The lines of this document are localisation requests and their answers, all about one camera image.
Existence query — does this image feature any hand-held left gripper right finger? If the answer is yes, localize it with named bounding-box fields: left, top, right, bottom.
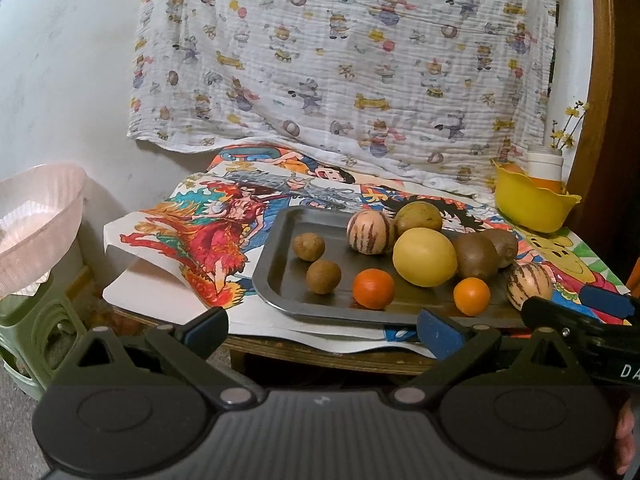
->
left=392, top=306, right=598, bottom=408

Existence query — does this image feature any yellow plastic bowl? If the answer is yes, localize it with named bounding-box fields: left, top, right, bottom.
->
left=492, top=159, right=582, bottom=234

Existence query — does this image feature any white paper sheet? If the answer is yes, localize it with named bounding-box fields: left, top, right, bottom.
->
left=102, top=260, right=436, bottom=361

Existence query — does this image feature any pink plastic basket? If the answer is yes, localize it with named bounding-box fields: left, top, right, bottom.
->
left=0, top=162, right=88, bottom=298

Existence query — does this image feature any brown wooden board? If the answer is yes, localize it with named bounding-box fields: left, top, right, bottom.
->
left=565, top=0, right=640, bottom=261

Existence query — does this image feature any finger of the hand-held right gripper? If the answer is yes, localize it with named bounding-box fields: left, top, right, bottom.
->
left=580, top=284, right=640, bottom=322
left=520, top=296, right=640, bottom=348

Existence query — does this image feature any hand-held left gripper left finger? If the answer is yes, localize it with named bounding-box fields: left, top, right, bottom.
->
left=52, top=306, right=256, bottom=408

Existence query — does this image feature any printed blanket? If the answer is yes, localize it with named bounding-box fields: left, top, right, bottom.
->
left=126, top=0, right=558, bottom=206

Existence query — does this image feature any large yellow lemon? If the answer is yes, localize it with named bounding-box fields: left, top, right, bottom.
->
left=392, top=227, right=458, bottom=288

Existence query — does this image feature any brown kiwi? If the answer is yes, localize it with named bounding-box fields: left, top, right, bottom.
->
left=451, top=233, right=500, bottom=282
left=482, top=229, right=520, bottom=268

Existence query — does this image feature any yellow flower sprig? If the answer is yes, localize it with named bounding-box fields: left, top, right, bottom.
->
left=549, top=101, right=591, bottom=151

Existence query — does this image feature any metal tray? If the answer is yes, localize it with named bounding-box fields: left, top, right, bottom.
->
left=251, top=206, right=531, bottom=328

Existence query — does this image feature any red dragon coloured drawing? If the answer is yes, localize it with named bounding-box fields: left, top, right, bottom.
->
left=105, top=172, right=281, bottom=311

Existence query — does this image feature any striped pepino melon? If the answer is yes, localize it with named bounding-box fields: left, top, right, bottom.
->
left=506, top=262, right=554, bottom=311
left=346, top=210, right=397, bottom=253

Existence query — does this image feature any person's right hand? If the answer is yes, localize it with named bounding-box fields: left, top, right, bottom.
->
left=616, top=402, right=640, bottom=476

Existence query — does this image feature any green plastic stool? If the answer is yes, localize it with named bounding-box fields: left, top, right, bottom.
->
left=0, top=267, right=108, bottom=402

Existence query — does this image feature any small brown round fruit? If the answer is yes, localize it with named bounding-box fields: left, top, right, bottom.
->
left=293, top=232, right=326, bottom=262
left=306, top=259, right=343, bottom=295

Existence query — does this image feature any small orange tangerine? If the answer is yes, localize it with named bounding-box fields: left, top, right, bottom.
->
left=453, top=277, right=492, bottom=317
left=353, top=268, right=396, bottom=310

